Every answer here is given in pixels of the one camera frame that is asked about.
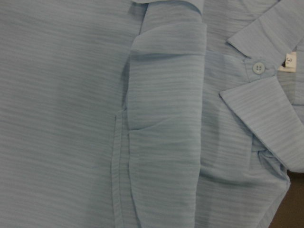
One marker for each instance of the light blue button-up shirt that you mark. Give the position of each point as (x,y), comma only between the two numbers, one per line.
(149,113)

